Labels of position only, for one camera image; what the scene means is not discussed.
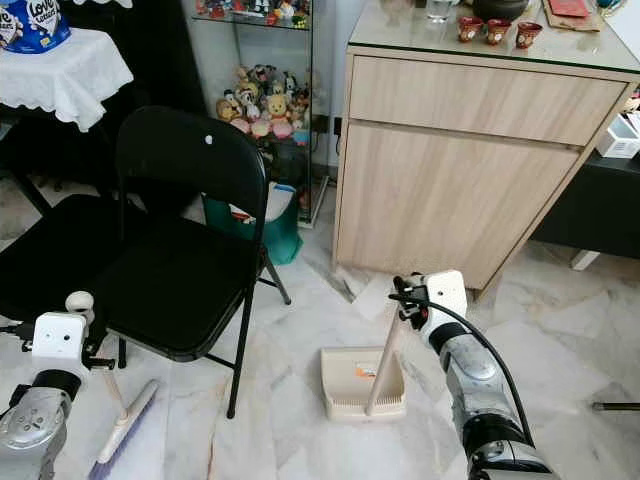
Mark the glass display cabinet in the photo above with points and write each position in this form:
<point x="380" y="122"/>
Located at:
<point x="260" y="45"/>

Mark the thin black rod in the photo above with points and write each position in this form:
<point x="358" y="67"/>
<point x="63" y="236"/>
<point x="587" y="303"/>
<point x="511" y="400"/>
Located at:
<point x="615" y="406"/>

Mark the black wall socket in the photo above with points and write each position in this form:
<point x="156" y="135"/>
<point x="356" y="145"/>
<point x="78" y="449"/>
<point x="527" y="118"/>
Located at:
<point x="338" y="126"/>

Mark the teal plastic bin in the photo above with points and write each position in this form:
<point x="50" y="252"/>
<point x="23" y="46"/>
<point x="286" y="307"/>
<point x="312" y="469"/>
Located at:
<point x="275" y="235"/>

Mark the small figurines row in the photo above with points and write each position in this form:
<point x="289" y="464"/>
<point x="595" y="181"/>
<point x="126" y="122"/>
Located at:
<point x="250" y="8"/>

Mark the black low console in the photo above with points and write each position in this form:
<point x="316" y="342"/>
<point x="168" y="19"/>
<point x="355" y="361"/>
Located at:
<point x="590" y="210"/>

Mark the white lace tablecloth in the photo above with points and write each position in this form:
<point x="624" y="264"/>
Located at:
<point x="60" y="75"/>

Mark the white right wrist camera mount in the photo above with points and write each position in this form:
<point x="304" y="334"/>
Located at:
<point x="447" y="292"/>

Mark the black fabric bag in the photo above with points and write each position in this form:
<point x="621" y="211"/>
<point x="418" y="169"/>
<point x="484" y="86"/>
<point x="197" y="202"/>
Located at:
<point x="50" y="250"/>

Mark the white plastic basket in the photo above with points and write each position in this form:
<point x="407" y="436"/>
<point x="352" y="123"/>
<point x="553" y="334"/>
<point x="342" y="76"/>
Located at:
<point x="620" y="135"/>

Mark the black folding chair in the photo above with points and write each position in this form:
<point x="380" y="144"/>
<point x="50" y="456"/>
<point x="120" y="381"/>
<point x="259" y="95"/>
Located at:
<point x="180" y="275"/>

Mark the dark round teapot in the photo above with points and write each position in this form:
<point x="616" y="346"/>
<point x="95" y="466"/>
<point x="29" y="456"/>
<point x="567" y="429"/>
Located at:
<point x="500" y="6"/>

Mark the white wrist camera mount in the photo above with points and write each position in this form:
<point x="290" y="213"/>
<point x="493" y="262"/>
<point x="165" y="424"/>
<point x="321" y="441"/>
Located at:
<point x="58" y="335"/>
<point x="447" y="292"/>

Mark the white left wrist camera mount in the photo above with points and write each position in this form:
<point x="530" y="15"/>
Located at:
<point x="58" y="335"/>

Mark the brown tray red booklet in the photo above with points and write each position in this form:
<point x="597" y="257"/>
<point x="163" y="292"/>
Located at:
<point x="572" y="10"/>

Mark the light wood cabinet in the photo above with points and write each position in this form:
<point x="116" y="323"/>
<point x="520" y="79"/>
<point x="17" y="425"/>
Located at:
<point x="450" y="190"/>

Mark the clear drinking glass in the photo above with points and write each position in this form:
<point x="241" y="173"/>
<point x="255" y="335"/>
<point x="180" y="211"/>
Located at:
<point x="440" y="8"/>

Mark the blue printed snack bag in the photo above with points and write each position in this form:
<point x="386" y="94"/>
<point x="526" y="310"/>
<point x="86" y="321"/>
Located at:
<point x="35" y="22"/>

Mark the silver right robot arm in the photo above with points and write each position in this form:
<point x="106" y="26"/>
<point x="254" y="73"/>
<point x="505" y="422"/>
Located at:
<point x="480" y="390"/>

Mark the plush toy heap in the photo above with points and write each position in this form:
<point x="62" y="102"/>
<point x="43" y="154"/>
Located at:
<point x="265" y="105"/>

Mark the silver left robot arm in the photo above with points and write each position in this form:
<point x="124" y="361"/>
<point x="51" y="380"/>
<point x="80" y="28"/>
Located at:
<point x="35" y="430"/>

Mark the red ceramic cup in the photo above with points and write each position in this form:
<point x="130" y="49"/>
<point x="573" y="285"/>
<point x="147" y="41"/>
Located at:
<point x="468" y="28"/>
<point x="497" y="30"/>
<point x="528" y="34"/>

